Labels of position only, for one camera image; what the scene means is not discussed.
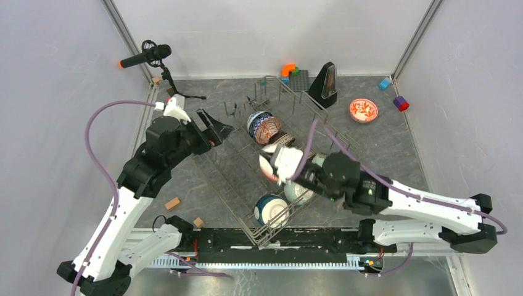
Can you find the orange curved toy block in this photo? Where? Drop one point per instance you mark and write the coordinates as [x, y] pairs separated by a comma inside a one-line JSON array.
[[287, 70]]

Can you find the white bowl orange pattern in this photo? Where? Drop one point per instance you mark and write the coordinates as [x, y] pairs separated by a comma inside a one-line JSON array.
[[363, 110]]

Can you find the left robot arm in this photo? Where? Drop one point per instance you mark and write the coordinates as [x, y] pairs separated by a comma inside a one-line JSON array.
[[103, 267]]

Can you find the blue white patterned bowl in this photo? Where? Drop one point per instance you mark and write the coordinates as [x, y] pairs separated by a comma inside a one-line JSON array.
[[266, 130]]

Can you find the teal bowl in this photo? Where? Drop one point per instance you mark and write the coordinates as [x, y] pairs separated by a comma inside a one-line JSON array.
[[271, 210]]

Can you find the black metronome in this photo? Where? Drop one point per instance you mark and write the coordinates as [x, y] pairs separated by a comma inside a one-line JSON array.
[[323, 90]]

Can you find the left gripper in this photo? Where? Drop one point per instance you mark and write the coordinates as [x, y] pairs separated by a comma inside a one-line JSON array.
[[208, 140]]

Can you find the purple red toy block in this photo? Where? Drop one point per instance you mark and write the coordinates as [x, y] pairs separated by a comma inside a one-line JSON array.
[[401, 103]]

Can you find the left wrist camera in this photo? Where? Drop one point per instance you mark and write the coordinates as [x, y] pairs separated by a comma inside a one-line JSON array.
[[174, 107]]

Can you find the white blue rimmed bowl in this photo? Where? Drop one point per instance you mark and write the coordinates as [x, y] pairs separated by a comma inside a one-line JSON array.
[[255, 119]]

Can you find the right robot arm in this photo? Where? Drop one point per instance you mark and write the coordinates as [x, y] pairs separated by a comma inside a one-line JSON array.
[[392, 213]]

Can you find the grey studded base plate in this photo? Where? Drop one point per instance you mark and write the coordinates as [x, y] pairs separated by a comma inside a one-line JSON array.
[[299, 82]]

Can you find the wooden cube near rail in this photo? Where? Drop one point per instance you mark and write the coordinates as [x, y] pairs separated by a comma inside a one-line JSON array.
[[198, 222]]

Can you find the blue toy block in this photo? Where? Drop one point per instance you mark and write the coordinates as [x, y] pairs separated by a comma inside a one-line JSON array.
[[385, 83]]

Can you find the black microphone tripod stand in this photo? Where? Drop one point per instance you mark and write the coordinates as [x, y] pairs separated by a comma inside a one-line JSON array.
[[173, 90]]

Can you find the wooden block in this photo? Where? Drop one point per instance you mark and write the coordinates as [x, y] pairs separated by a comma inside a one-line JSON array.
[[172, 204]]

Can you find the black microphone orange tip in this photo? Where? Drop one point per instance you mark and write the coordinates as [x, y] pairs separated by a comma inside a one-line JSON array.
[[151, 54]]

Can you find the light green ribbed bowl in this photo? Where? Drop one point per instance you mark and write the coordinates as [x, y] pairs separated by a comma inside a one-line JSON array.
[[297, 194]]

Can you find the dark brown banded bowl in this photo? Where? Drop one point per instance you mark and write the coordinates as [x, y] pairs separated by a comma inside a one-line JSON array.
[[282, 138]]

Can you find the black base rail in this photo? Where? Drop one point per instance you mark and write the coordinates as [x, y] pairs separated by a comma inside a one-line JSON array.
[[290, 245]]

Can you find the grey wire dish rack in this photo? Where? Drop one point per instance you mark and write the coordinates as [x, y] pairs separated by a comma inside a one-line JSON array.
[[232, 101]]

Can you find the pale green bowl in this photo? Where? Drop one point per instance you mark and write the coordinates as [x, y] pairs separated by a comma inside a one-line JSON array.
[[319, 159]]

